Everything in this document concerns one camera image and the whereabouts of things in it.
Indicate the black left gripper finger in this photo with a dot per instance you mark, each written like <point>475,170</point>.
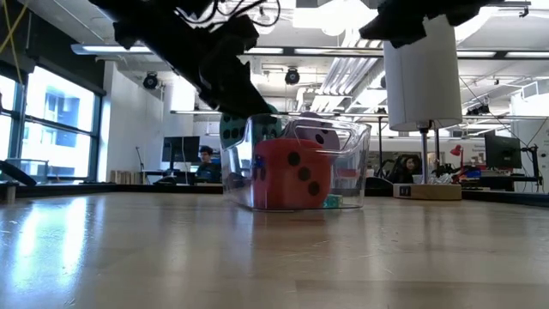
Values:
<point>225,98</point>
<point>253,96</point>

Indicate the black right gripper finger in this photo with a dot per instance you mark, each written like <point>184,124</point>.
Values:
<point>394,32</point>

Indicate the large turquoise foam die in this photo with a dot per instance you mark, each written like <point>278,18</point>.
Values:
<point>230,125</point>

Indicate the large purple foam die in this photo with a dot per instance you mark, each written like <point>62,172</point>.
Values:
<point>309,129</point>

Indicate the large red foam die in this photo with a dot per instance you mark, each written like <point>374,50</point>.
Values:
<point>279,191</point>

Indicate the small teal translucent die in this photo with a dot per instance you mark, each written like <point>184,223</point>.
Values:
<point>333,201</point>

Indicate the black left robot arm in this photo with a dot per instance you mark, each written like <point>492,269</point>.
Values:
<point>137,13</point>

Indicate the person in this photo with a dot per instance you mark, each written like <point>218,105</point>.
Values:
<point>409,165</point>
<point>206,155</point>

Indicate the white shade wooden base lamp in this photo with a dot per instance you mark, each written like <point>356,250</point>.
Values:
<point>422,86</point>

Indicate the black computer monitor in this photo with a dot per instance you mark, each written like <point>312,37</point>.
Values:
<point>502,152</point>
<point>181,149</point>

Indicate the clear plastic bin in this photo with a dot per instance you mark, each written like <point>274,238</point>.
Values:
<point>356,171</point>

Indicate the red desk lamp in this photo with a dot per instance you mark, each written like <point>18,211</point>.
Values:
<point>456,150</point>

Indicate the black round ceiling camera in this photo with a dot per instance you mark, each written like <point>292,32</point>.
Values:
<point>292,76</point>
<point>150,80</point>

